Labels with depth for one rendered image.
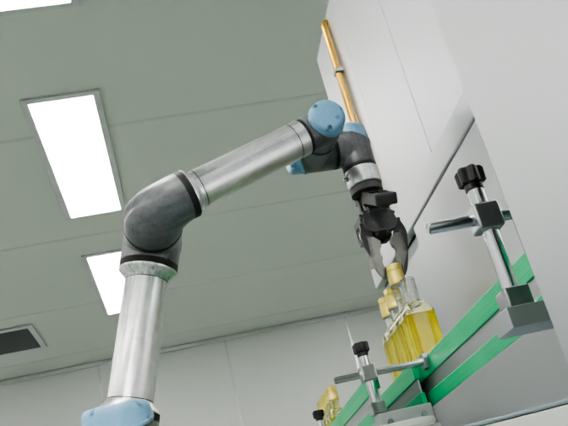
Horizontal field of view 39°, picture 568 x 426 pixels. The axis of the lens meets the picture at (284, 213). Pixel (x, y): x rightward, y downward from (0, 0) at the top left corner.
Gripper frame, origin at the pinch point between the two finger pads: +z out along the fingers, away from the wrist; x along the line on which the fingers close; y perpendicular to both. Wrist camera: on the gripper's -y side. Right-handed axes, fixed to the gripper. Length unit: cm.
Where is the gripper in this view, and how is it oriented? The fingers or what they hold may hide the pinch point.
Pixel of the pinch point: (393, 270)
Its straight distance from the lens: 164.2
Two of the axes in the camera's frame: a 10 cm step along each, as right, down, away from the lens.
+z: 2.2, 8.9, -3.9
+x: -9.7, 1.7, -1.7
